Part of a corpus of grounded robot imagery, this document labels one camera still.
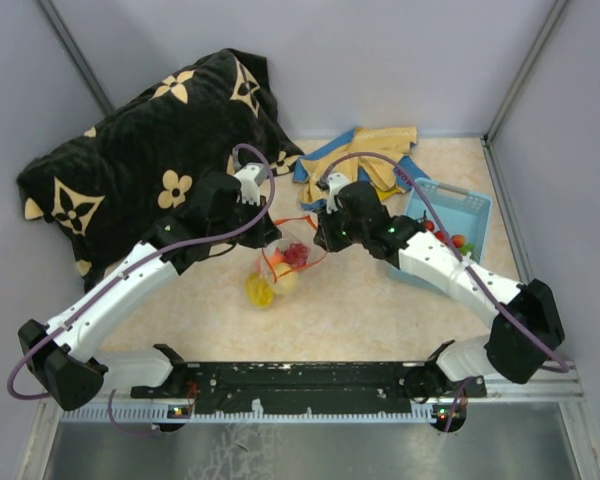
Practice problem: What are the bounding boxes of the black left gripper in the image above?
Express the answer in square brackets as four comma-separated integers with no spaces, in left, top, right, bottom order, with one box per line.
[210,192,282,249]

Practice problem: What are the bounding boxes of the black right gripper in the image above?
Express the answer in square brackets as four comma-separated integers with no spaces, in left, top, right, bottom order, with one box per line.
[313,199,368,254]

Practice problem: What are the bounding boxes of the orange peach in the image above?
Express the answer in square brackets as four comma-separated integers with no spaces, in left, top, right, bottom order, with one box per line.
[266,249,285,268]

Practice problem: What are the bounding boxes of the clear zip top bag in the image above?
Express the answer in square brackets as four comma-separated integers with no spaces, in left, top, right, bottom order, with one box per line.
[245,215,326,308]

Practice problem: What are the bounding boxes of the purple red grapes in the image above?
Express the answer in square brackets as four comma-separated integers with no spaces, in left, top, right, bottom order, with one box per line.
[282,242,309,269]

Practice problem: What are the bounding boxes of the yellow pear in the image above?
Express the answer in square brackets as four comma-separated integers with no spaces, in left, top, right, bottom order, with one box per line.
[272,262,299,295]

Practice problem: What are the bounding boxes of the yellow banana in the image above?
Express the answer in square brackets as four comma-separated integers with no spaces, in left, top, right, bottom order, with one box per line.
[245,272,274,308]

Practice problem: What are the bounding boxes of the red strawberries bunch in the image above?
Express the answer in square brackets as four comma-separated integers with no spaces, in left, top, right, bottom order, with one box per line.
[419,214,469,250]

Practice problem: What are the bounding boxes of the light blue plastic basket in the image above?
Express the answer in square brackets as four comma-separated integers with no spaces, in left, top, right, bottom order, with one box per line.
[385,178,492,296]

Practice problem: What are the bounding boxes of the green grapes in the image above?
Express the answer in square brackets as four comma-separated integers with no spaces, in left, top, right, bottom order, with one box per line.
[461,243,475,255]

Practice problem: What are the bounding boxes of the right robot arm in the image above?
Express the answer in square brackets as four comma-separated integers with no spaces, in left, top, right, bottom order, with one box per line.
[314,173,565,397]

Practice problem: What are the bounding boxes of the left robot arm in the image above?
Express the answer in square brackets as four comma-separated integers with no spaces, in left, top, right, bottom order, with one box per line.
[18,164,280,411]

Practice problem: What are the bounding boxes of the yellow blue cartoon cloth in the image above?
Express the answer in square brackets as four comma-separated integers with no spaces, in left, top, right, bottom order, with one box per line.
[293,126,429,211]

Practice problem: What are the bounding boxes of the black floral pillow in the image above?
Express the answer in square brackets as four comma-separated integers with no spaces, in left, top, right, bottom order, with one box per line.
[16,49,301,288]

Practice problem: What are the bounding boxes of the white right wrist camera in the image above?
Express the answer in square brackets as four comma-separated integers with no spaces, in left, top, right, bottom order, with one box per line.
[316,172,351,214]

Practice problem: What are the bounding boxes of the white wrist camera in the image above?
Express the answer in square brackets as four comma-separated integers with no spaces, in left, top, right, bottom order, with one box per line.
[233,163,270,205]
[316,172,351,214]

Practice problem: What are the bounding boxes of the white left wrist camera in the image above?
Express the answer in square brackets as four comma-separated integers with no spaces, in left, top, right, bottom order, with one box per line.
[233,163,270,205]

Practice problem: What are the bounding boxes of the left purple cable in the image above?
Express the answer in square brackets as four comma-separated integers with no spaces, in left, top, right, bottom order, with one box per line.
[7,143,276,441]

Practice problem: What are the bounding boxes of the purple cable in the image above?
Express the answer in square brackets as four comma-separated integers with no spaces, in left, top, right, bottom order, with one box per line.
[318,151,571,434]
[7,143,276,441]

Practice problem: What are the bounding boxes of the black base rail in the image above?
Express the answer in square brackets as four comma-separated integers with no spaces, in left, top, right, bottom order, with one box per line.
[131,362,461,415]

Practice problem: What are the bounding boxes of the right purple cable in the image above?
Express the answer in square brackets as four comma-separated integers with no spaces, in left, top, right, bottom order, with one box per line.
[318,151,571,434]

